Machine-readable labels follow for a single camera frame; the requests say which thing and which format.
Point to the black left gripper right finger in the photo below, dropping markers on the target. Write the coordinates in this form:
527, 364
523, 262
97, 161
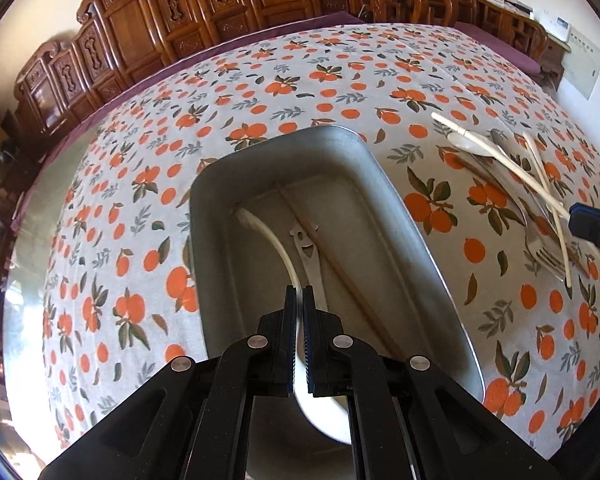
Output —
338, 364

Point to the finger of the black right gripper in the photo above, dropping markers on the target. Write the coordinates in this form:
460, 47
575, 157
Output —
584, 222

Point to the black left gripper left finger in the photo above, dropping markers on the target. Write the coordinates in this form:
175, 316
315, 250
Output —
221, 393

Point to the large white serving spoon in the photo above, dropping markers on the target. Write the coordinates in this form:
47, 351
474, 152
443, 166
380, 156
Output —
326, 415

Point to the cream plastic chopstick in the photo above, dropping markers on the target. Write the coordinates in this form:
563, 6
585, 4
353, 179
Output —
511, 166

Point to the steel fork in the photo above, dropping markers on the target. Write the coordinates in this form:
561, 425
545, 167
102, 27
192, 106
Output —
539, 240

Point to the white ceramic spoon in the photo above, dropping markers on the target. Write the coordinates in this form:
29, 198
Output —
473, 143

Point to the metal rectangular utensil tray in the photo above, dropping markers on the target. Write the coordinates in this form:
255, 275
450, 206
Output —
438, 388

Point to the orange print tablecloth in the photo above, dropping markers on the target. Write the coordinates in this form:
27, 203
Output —
384, 165

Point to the white router box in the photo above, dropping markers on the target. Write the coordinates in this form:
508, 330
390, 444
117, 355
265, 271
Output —
554, 25

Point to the purple seat cushion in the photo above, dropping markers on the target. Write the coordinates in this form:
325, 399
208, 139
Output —
517, 58

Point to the carved wooden armchair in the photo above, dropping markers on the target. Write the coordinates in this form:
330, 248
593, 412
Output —
521, 33

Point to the wall electrical panel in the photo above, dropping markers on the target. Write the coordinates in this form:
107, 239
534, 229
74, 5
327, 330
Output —
581, 63

